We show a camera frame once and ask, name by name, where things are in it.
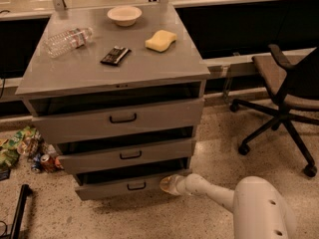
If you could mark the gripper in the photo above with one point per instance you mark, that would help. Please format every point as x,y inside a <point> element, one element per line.
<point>182,185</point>

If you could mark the grey bottom drawer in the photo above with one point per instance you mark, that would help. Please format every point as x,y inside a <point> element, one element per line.
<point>125,186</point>

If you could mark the grey drawer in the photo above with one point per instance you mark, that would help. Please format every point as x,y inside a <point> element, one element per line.
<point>127,156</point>
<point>125,186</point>
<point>119,121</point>

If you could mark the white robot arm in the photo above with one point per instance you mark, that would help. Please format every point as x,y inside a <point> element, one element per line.
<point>259,210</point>

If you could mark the grey top drawer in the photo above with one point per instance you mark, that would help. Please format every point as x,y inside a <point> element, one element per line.
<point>119,121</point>

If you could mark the grey middle drawer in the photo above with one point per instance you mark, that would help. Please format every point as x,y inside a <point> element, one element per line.
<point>127,156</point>

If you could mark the grey drawer cabinet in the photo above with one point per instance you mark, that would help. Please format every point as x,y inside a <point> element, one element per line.
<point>77,82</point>

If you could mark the red soda can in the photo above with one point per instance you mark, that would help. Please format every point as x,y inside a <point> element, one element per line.
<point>48,163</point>

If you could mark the blue soda can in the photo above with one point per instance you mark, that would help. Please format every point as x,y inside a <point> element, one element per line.
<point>36,165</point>

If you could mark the black snack bar packet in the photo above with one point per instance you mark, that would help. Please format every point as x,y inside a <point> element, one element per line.
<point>115,56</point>

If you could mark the yellow sponge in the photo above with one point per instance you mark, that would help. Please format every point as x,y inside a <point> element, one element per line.
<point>161,40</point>

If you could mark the black stand leg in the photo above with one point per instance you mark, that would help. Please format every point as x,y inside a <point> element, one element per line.
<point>25,191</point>

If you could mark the black office chair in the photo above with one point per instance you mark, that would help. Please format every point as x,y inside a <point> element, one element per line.
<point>292,83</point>

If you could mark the green chip bag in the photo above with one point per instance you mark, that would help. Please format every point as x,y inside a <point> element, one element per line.
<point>22,143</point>

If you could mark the beige bowl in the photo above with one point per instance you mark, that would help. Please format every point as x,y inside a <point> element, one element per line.
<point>124,16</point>

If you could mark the clear plastic water bottle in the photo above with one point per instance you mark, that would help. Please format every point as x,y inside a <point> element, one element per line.
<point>67,41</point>

